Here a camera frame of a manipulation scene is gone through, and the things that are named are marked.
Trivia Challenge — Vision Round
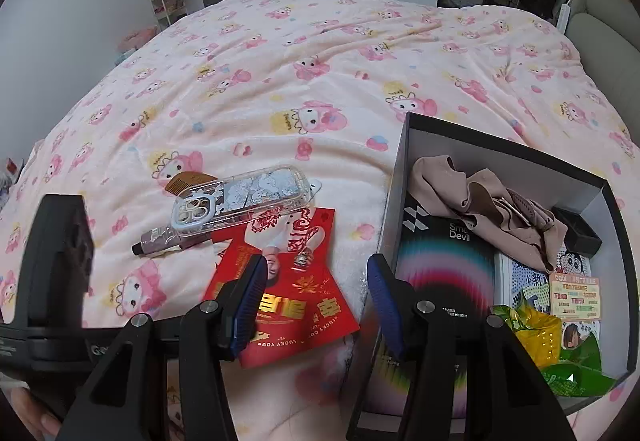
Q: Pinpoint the small wooden comb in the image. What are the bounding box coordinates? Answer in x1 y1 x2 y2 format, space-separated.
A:
161 174 211 197

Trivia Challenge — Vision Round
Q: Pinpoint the pink printed blanket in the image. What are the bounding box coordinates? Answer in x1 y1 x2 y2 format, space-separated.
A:
0 0 640 441

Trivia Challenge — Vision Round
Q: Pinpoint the dark pen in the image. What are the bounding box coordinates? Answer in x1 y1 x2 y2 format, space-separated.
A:
131 228 211 256

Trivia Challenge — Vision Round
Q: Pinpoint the clear printed phone case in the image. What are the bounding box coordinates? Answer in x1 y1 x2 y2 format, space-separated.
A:
171 164 321 239

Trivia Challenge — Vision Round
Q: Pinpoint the red envelope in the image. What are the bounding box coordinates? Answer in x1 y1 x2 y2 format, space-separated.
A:
202 207 362 368

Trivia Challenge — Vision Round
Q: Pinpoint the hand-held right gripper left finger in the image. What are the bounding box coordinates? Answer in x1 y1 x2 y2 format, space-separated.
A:
54 253 271 441

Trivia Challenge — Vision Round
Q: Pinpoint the purple watch strap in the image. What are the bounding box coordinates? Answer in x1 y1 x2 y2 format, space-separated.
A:
500 195 556 227

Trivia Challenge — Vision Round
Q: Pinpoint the green snack bag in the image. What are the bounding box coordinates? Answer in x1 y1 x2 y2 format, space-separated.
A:
490 293 618 397

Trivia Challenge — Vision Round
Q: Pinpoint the black cardboard box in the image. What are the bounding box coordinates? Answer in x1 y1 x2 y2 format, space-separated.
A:
346 111 633 441

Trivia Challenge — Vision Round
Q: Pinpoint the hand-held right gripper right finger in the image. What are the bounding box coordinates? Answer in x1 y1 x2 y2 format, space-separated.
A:
366 252 576 441

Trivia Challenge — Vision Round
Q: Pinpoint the pink plush toy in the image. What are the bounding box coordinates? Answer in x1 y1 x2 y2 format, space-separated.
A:
117 26 156 54

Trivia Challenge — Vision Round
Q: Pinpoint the orange printed card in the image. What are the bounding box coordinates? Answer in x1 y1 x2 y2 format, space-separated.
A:
549 271 602 321

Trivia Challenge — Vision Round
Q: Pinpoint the person's left hand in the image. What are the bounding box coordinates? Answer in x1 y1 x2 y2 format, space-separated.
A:
0 371 63 439

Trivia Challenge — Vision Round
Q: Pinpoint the black rainbow printed packet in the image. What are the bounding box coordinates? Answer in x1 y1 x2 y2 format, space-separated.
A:
365 191 496 414

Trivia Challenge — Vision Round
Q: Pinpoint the small black box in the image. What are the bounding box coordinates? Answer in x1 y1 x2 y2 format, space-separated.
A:
552 206 603 254

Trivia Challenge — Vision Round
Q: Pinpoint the beige headboard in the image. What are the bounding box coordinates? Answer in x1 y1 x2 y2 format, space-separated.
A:
565 0 640 87

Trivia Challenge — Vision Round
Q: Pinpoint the beige cloth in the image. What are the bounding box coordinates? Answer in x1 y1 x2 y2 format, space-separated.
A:
409 155 568 272

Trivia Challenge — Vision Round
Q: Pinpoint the comic printed booklet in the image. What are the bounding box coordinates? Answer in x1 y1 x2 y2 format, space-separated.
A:
494 246 603 352

